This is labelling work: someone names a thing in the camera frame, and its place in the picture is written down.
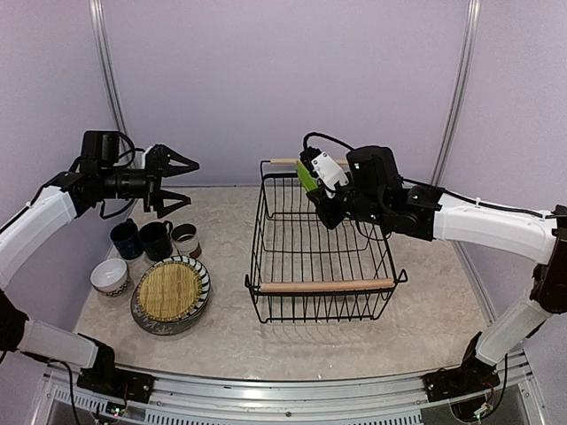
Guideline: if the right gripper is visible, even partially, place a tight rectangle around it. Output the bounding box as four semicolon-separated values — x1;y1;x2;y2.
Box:
307;181;386;228

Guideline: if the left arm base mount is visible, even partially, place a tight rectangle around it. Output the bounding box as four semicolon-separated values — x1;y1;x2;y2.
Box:
77;368;155;404

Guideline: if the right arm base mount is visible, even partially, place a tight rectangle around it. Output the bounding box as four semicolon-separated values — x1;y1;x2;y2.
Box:
422;332;501;402

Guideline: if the white cup with wood band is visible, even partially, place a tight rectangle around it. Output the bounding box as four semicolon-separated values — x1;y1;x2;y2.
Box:
170;223;202;259

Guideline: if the aluminium corner post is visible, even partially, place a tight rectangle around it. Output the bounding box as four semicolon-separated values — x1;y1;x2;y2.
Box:
89;0;128;134
431;0;482;186

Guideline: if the right aluminium corner post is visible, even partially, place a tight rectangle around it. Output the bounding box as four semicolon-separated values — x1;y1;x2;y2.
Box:
431;0;482;186

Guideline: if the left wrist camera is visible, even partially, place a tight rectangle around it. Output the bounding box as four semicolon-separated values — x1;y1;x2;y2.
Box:
140;145;154;169

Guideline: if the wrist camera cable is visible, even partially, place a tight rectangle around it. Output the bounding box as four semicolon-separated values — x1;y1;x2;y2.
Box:
97;132;138;220
302;131;559;219

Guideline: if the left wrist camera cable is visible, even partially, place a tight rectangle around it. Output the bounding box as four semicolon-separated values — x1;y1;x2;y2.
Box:
97;132;138;220

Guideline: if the black wire dish rack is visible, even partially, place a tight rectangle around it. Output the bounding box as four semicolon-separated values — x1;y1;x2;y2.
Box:
245;160;408;324

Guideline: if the green plate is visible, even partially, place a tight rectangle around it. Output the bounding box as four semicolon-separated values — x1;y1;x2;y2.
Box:
295;160;319;193

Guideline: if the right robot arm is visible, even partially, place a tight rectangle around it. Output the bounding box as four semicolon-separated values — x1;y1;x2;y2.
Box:
299;145;566;393

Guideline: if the navy blue mug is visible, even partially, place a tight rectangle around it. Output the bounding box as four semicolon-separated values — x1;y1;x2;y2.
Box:
110;218;144;260

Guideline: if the gold patterned plate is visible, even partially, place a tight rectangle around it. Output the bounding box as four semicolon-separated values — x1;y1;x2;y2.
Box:
136;262;203;322

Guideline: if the rear wooden rack handle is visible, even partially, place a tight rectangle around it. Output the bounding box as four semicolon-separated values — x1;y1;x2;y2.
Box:
269;158;347;166

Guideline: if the dark green mug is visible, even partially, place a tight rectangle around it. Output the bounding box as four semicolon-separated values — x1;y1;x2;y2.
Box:
139;220;174;262

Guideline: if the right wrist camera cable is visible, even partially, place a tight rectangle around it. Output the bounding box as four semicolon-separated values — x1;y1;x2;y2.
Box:
302;131;559;219

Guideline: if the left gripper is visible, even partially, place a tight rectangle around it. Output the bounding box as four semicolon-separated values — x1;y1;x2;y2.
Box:
99;144;198;218

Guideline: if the grey plate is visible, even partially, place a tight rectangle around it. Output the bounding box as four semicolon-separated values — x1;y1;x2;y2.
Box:
130;303;207;336

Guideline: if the blue white patterned bowl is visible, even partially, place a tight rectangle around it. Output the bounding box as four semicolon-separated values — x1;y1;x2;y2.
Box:
99;275;132;298

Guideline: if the left aluminium corner post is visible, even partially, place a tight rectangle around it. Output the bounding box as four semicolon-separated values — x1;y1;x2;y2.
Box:
89;0;128;134

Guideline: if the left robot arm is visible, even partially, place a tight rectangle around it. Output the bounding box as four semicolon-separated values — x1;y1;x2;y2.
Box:
1;130;199;394

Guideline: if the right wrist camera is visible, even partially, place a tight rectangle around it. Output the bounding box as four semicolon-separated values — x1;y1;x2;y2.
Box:
299;147;349;198

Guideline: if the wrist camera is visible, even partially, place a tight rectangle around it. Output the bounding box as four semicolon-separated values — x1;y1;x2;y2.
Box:
140;145;154;169
299;147;349;198

